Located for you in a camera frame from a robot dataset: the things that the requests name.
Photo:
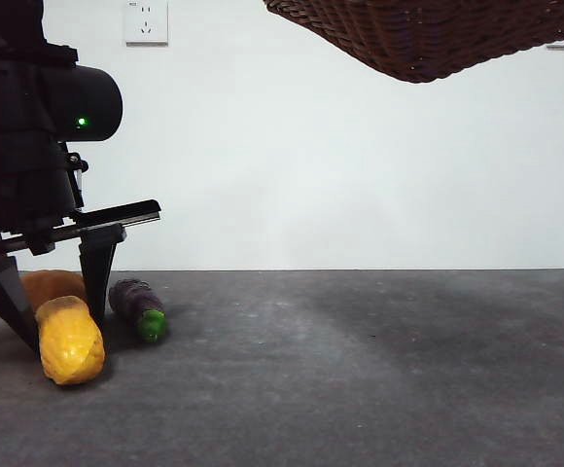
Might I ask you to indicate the yellow corn cob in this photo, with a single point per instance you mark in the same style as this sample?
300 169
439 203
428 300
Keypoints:
70 345

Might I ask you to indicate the brown wicker basket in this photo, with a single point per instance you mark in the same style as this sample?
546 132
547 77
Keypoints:
433 34

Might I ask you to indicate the brown potato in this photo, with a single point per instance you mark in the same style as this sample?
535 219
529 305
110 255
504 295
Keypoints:
53 284

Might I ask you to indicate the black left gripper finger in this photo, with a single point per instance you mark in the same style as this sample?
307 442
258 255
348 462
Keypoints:
5 297
98 277

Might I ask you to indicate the purple eggplant with green stem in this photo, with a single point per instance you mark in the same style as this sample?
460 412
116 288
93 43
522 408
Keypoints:
133 299

